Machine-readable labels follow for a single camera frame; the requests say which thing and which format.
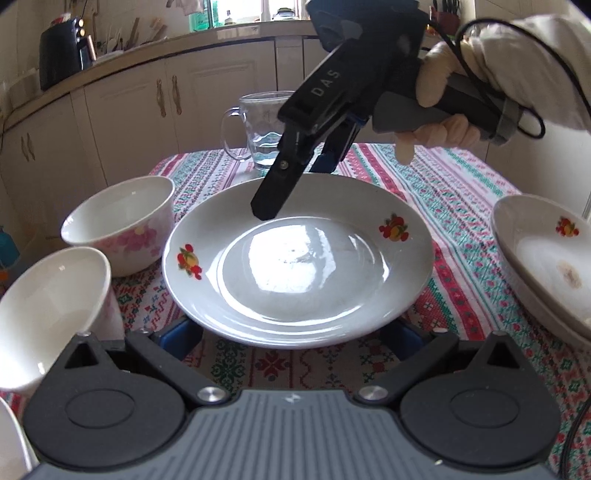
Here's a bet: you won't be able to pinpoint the patterned red green tablecloth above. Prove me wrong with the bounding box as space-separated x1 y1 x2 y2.
0 142 591 480

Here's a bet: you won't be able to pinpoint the white floral bowl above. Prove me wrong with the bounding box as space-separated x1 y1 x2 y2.
0 247 125 398
0 396 40 480
61 175 176 278

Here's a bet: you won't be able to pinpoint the person's right hand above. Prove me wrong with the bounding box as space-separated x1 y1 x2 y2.
394 15 563 164

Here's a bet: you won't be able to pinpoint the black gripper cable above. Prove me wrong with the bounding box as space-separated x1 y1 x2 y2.
427 17 591 140

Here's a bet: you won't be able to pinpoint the beige kitchen countertop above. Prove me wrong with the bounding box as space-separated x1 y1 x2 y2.
0 21 324 134

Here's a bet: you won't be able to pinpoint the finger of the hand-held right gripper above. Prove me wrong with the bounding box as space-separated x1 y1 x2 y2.
250 120 322 221
315 115 369 175

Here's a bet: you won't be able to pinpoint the white plate fruit print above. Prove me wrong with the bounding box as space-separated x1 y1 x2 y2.
161 173 435 350
490 194 591 326
496 244 591 348

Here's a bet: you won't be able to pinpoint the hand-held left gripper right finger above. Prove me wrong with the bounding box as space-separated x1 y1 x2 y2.
353 320 529 409

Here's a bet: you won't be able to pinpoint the knife block with knives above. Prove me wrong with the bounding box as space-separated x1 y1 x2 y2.
429 0 462 28

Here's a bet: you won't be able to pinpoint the white kitchen cabinets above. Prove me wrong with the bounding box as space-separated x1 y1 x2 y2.
0 36 591 245

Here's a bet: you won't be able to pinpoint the blue thermos jug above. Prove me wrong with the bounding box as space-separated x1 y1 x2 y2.
0 225 21 271

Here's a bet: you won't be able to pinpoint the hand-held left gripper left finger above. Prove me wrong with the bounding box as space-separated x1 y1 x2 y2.
62 318 232 408

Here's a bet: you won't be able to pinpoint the clear glass mug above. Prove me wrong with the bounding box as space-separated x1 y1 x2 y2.
221 91 296 174

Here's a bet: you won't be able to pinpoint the utensil rack with utensils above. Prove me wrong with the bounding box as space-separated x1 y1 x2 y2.
95 16 169 54

